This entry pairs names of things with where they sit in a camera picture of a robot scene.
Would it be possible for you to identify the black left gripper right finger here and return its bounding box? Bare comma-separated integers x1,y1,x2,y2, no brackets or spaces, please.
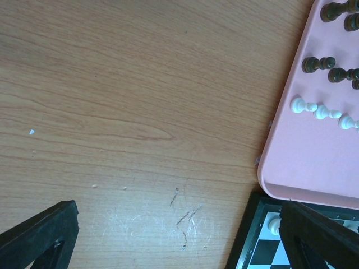
279,201,358,268

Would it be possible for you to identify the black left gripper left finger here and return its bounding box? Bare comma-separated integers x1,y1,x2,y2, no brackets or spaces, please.
1,200,79,268

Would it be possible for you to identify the black and grey chessboard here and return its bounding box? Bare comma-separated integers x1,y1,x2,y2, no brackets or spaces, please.
225,191,358,268

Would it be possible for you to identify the pink piece tray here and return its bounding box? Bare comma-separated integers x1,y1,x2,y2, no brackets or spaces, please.
257,1,358,209

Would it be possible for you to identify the white pawn row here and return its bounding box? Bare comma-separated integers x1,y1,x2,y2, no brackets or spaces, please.
290,98,358,132

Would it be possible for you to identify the black pawn row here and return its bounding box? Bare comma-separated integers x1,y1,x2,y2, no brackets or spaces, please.
302,57,358,90

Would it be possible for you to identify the black piece back row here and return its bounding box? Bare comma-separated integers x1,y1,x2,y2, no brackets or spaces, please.
320,0,358,32

